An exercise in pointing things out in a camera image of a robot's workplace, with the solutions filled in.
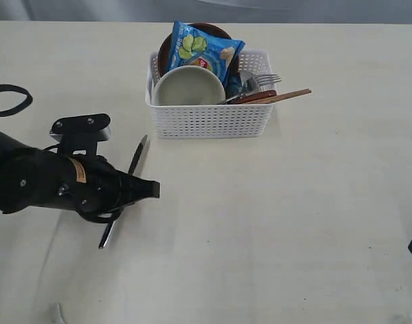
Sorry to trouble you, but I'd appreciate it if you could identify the pale green ceramic bowl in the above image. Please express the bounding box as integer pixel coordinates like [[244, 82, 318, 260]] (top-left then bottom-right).
[[150, 65, 225, 106]]

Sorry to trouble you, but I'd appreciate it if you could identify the silver table knife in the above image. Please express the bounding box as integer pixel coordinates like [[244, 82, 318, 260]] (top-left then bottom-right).
[[98, 135, 148, 249]]

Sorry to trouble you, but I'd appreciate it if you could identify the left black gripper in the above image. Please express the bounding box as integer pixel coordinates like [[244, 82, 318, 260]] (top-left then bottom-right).
[[57, 155, 160, 223]]

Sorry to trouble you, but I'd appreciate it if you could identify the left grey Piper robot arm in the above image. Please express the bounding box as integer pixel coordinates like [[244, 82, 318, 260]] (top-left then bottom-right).
[[0, 132, 160, 223]]

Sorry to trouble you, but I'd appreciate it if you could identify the upper wooden chopstick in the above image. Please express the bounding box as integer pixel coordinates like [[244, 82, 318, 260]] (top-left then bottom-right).
[[239, 88, 312, 103]]

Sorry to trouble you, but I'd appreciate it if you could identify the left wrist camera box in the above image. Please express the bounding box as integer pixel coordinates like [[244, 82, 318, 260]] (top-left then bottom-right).
[[50, 113, 111, 156]]

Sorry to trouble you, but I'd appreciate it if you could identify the wooden chopstick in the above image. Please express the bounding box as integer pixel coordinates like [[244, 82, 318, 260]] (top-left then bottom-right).
[[239, 88, 312, 103], [235, 88, 312, 104]]

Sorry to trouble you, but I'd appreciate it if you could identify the silver fork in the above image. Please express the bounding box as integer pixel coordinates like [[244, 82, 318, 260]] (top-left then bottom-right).
[[220, 74, 281, 105]]

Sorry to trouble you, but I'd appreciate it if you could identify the lower wooden chopstick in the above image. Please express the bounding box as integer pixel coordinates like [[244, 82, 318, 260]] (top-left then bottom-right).
[[235, 88, 312, 104]]

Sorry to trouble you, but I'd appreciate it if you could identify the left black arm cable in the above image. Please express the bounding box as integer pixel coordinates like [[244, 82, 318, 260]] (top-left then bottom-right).
[[0, 84, 34, 119]]

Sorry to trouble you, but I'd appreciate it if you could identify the dark brown round plate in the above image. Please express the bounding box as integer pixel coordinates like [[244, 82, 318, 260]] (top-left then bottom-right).
[[157, 23, 239, 78]]

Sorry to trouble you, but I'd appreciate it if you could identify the blue chips bag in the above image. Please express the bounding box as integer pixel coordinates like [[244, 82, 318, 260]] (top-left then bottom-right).
[[165, 21, 245, 84]]

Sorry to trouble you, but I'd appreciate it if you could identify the brown wooden spoon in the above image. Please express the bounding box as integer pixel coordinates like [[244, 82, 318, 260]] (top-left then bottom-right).
[[230, 90, 277, 104]]

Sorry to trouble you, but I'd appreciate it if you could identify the white perforated plastic basket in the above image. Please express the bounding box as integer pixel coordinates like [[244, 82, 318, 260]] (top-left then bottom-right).
[[145, 51, 275, 139]]

